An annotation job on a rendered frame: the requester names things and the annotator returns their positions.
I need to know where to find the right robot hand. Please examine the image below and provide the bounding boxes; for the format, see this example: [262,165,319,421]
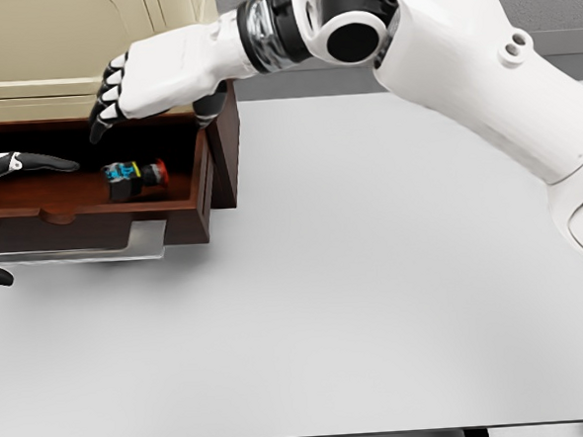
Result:
[83,15,232,144]

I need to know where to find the black switch with red knob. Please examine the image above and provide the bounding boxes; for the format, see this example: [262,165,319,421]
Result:
[100,156,172,204]

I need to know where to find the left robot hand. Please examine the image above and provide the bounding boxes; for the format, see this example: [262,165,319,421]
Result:
[0,146,88,289]

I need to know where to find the silver drawer handle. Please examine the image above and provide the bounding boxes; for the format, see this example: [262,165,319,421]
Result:
[0,218,169,270]

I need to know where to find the cream-topped brown cabinet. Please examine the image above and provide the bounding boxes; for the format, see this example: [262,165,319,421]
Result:
[0,0,246,225]

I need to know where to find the brown wooden drawer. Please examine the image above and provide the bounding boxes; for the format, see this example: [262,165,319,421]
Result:
[0,109,219,257]

